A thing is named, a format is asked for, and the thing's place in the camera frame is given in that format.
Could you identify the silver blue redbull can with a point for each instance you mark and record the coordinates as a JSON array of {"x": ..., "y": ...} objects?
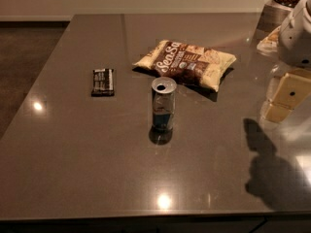
[{"x": 163, "y": 103}]

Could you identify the yellow brown snack bag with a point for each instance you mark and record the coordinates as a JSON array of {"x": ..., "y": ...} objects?
[{"x": 187, "y": 64}]

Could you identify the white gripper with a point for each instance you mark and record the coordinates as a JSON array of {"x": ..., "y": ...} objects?
[{"x": 296, "y": 39}]

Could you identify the pale snack packet at edge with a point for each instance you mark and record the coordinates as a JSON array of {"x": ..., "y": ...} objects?
[{"x": 269, "y": 45}]

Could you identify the jar of brown snacks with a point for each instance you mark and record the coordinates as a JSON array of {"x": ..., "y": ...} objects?
[{"x": 274, "y": 12}]

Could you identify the dark rxbar chocolate bar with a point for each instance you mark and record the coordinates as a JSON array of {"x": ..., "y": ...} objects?
[{"x": 103, "y": 83}]

